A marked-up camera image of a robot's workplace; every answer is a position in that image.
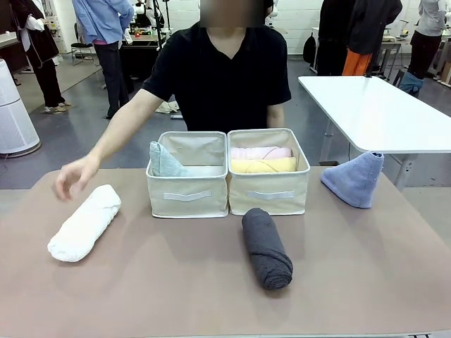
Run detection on white side table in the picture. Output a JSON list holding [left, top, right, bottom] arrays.
[[297, 75, 451, 192]]

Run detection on black office chair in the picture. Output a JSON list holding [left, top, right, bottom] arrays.
[[71, 23, 98, 68]]

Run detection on bystander in grey shirt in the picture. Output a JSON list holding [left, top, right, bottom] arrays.
[[408, 0, 447, 80]]

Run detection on beige cloth on floor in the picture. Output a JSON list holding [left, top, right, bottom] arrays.
[[154, 101, 181, 115]]

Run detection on blue cone towel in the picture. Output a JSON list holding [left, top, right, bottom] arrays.
[[319, 151, 385, 209]]

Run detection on bystander in black dress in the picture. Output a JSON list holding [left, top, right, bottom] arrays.
[[9, 0, 73, 114]]

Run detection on white air purifier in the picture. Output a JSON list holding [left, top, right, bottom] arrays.
[[0, 58, 40, 156]]

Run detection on black backpack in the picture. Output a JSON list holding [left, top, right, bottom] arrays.
[[303, 33, 318, 65]]

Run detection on pink towel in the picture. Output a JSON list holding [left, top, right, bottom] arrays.
[[230, 146, 293, 161]]

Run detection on person in black polo shirt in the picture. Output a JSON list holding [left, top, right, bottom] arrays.
[[140, 0, 292, 132]]

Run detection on bystander in blue shirt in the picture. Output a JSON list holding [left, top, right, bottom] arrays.
[[72, 0, 135, 120]]

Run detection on white towel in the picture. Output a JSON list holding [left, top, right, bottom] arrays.
[[47, 184, 123, 263]]

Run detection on person's left forearm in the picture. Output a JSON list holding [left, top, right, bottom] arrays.
[[266, 104, 285, 128]]

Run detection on bystander with orange trousers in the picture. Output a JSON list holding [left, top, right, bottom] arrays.
[[347, 0, 403, 77]]

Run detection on dark grey towel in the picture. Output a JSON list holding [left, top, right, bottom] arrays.
[[241, 208, 294, 291]]

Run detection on blue bag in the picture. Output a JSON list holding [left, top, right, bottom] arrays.
[[401, 72, 425, 95]]

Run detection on cream fabric storage bin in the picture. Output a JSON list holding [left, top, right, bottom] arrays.
[[227, 128, 311, 217], [146, 131, 229, 219]]

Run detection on light teal cone towel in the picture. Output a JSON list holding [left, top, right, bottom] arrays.
[[149, 142, 194, 177]]

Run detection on person's right forearm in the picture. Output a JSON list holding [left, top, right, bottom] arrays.
[[87, 87, 163, 170]]

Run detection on yellow towel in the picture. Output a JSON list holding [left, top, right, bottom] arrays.
[[230, 157, 297, 174]]

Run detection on person's right hand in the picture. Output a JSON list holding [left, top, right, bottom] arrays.
[[55, 155, 104, 203]]

